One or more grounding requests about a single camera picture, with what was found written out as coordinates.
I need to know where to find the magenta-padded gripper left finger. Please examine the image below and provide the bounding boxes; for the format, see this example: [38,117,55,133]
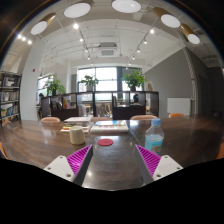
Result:
[43,143,95,187]

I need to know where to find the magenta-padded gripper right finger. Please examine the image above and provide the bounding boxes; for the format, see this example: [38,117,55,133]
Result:
[134,143,184,187]

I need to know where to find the clear water bottle blue cap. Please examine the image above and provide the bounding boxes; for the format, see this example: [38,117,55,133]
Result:
[144,118,165,156]

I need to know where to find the cream ceramic mug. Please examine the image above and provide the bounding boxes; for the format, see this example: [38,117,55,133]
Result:
[69,125,86,146]

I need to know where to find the flat round red coaster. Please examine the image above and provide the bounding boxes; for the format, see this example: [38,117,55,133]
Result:
[97,138,114,147]

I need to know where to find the stack of books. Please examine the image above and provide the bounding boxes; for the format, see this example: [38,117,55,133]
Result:
[60,115,94,134]

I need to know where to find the large white and blue book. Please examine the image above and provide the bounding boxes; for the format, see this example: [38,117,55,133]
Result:
[89,120,130,134]

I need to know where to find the low dark shelf unit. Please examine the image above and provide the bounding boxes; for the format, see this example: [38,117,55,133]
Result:
[40,90,160,121]

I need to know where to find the bushy potted green plant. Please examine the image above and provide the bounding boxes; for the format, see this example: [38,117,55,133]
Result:
[44,75,66,97]

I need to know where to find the small potted green plant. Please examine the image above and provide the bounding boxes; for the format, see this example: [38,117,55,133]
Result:
[79,74,100,93]

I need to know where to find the tall dark bookcase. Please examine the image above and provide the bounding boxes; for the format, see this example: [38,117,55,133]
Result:
[0,70,23,126]

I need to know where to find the large potted green plant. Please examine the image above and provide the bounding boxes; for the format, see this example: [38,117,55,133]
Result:
[121,69,147,92]

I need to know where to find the ceiling air conditioner unit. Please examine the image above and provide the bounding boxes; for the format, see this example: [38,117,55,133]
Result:
[98,42,120,58]

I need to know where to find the ceiling lights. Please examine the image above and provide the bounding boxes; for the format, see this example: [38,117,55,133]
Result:
[16,0,202,46]

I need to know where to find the white wall radiator panel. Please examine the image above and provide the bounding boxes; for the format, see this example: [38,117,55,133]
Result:
[166,97,192,117]

